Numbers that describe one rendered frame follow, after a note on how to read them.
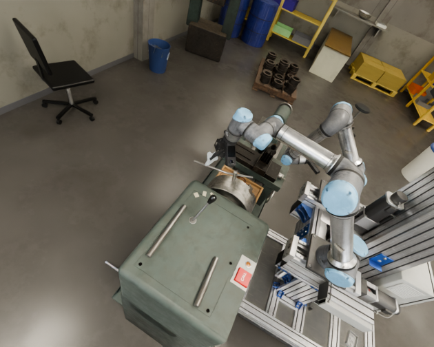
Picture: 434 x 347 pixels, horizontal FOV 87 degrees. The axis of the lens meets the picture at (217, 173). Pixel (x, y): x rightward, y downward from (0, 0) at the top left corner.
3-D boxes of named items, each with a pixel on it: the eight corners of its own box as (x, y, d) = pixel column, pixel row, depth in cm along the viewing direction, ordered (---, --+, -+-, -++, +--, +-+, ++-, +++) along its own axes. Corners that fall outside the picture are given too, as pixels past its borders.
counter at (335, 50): (337, 60, 742) (353, 36, 689) (331, 83, 603) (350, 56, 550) (317, 51, 748) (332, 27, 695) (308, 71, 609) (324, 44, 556)
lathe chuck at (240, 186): (244, 229, 147) (255, 199, 125) (202, 208, 155) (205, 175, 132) (249, 219, 153) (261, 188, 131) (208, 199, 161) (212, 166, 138)
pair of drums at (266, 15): (224, 23, 664) (235, -19, 590) (265, 44, 652) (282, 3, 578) (211, 29, 609) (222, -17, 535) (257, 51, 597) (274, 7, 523)
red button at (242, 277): (245, 288, 95) (246, 287, 94) (233, 280, 96) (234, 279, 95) (250, 275, 99) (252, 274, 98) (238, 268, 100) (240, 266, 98)
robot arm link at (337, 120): (351, 127, 122) (287, 170, 160) (354, 119, 130) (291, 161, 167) (336, 112, 122) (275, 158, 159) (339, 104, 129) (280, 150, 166)
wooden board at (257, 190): (247, 217, 164) (250, 215, 161) (205, 191, 168) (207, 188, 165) (261, 191, 184) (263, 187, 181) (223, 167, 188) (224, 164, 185)
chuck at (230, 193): (242, 233, 145) (253, 203, 122) (199, 211, 153) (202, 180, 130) (244, 229, 147) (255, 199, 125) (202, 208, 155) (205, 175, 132)
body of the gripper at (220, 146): (226, 146, 120) (235, 129, 111) (231, 159, 116) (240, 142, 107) (213, 146, 117) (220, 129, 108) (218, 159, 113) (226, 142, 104)
